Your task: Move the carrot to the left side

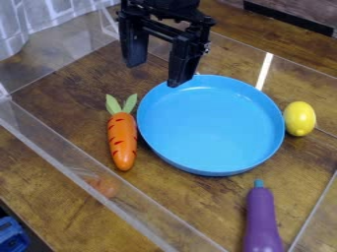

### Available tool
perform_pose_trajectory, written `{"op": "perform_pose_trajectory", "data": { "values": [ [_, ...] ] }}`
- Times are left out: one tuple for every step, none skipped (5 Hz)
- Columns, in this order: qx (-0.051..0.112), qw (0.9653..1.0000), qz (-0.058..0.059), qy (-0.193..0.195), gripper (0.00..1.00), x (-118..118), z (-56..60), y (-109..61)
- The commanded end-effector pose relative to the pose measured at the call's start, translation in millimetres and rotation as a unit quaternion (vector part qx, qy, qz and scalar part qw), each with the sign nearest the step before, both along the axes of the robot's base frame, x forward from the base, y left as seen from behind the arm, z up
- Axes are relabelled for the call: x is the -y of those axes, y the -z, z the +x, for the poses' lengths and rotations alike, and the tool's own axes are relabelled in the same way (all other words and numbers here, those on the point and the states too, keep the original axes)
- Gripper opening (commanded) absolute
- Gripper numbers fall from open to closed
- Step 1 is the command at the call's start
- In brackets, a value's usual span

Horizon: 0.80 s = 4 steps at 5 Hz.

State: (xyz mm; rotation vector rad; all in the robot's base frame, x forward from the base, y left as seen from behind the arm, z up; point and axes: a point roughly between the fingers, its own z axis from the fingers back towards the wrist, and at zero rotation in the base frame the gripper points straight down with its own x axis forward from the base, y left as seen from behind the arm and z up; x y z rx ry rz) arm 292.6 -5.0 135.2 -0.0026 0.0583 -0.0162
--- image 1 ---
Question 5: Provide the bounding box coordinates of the blue plastic object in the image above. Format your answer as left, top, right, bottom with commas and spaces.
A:
0, 217, 31, 252

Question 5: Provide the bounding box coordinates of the yellow toy lemon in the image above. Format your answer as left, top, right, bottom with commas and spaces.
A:
283, 101, 316, 137

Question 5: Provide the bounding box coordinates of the dark baseboard strip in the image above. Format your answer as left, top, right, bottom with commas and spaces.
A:
243, 0, 337, 38

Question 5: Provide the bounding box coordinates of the purple toy eggplant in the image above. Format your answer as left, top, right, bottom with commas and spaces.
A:
243, 179, 285, 252

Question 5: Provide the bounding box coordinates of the clear acrylic enclosure wall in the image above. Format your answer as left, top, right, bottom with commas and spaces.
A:
0, 0, 337, 252

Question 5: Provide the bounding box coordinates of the orange toy carrot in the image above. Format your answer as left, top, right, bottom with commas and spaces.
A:
106, 94, 138, 171

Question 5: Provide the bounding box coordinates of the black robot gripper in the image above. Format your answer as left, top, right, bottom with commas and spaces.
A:
118, 0, 215, 88

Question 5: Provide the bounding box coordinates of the blue round plate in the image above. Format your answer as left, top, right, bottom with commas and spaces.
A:
136, 75, 285, 176

